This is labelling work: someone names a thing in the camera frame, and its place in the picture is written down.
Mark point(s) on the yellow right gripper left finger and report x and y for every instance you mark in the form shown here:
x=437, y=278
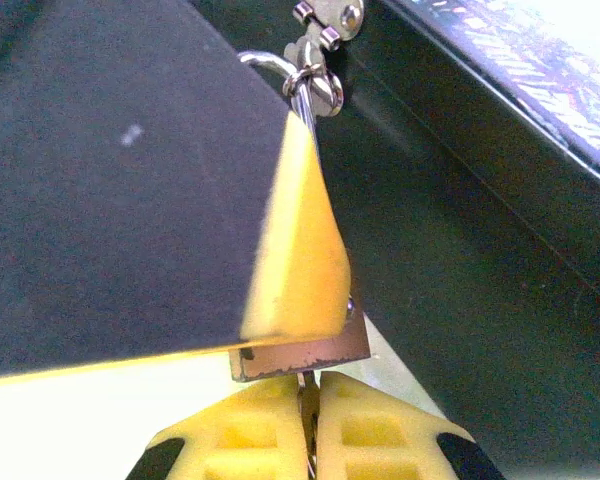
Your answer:
x=250, y=425

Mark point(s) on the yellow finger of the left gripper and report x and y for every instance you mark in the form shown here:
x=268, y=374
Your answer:
x=130, y=200

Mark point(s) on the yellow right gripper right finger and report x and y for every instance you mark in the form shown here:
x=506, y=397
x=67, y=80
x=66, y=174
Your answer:
x=380, y=435

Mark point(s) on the dark box with painting print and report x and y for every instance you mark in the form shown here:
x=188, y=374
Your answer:
x=480, y=250

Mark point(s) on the silver box hasp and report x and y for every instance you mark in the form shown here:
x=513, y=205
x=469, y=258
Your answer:
x=350, y=20

